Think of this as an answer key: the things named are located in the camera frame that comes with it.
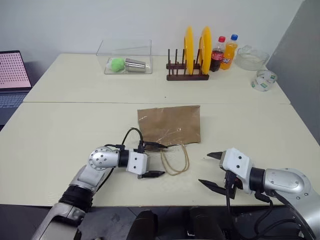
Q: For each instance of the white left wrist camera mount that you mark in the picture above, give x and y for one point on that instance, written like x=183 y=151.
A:
x=136 y=162

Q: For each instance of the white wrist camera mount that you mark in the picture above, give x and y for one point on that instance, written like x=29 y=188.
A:
x=136 y=162
x=237 y=162

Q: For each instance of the orange soda bottle blue cap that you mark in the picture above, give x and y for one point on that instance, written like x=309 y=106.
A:
x=229 y=55

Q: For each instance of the grey partition panel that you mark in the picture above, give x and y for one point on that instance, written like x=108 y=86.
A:
x=300 y=75

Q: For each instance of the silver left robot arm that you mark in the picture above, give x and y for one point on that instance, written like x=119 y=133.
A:
x=102 y=158

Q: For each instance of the cola bottle red cap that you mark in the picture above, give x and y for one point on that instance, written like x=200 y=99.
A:
x=217 y=56

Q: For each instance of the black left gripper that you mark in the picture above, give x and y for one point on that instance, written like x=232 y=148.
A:
x=148 y=163

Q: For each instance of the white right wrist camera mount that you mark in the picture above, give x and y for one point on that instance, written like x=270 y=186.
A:
x=237 y=162

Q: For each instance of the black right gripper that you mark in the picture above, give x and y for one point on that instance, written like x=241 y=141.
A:
x=231 y=185

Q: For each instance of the brown paper bag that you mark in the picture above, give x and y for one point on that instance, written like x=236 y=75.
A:
x=172 y=123

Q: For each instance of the green and white plush ball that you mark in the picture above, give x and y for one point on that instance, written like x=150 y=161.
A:
x=117 y=65

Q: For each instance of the stainless steel cup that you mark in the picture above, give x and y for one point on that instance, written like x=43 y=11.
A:
x=135 y=65

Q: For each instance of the clear plastic box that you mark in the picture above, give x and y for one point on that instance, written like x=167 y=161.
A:
x=140 y=50

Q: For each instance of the yellow plate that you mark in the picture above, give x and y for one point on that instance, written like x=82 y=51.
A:
x=207 y=50
x=189 y=50

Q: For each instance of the clear glass bowl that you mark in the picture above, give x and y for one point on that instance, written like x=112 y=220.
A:
x=250 y=62

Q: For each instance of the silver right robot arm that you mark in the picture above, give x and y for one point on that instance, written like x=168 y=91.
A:
x=282 y=180

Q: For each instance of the dark wooden dish rack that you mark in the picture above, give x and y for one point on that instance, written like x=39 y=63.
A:
x=187 y=78

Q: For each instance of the grey laptop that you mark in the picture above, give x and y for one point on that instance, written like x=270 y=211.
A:
x=12 y=70

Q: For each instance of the dark rounded shape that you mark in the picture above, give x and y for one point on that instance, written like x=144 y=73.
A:
x=145 y=225

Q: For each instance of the clear tape roll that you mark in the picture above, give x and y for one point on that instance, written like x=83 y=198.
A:
x=261 y=85

